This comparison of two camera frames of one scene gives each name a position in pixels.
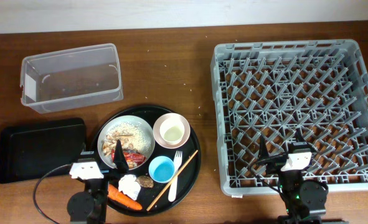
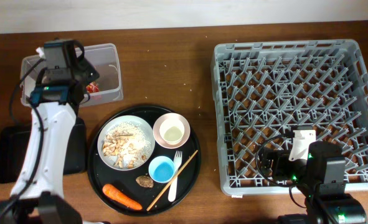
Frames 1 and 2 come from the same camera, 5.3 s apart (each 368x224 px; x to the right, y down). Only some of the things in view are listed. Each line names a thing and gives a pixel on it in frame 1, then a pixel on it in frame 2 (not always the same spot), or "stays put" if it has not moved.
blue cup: (161, 169) stays put
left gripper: (119, 163) to (92, 71)
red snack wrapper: (132, 157) to (92, 87)
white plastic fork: (178, 159) stays put
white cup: (172, 130) stays put
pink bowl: (157, 128) stays put
